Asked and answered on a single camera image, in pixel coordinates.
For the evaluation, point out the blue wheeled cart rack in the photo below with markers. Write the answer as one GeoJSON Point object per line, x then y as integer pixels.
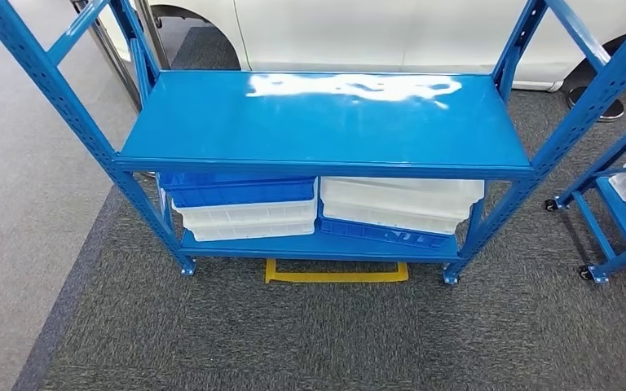
{"type": "Point", "coordinates": [594, 226]}

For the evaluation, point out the white car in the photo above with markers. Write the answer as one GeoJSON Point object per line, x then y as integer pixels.
{"type": "Point", "coordinates": [372, 32]}

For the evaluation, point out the blue metal shelf rack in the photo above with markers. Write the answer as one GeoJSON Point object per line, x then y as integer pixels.
{"type": "Point", "coordinates": [318, 124]}

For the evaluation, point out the chrome barrier post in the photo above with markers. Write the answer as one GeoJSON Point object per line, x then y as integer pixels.
{"type": "Point", "coordinates": [157, 43]}

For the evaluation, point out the blue plastic bin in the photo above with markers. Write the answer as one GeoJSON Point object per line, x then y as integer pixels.
{"type": "Point", "coordinates": [237, 191]}

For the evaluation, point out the black capped barrier rail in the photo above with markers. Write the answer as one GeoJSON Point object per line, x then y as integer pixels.
{"type": "Point", "coordinates": [105, 48]}

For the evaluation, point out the yellow floor tape mark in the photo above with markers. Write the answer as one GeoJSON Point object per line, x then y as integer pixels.
{"type": "Point", "coordinates": [334, 277]}

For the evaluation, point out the chrome stanchion with round base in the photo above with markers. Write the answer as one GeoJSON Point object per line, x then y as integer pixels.
{"type": "Point", "coordinates": [610, 110]}

